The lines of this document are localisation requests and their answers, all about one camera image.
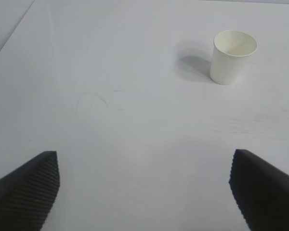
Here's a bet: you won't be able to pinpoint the white paper cup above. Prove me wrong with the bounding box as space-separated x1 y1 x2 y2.
209 29 258 86

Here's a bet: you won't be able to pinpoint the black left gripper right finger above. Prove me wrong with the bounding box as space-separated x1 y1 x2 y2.
228 149 289 231

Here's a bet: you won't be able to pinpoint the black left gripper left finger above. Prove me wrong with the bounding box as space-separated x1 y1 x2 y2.
0 151 61 231

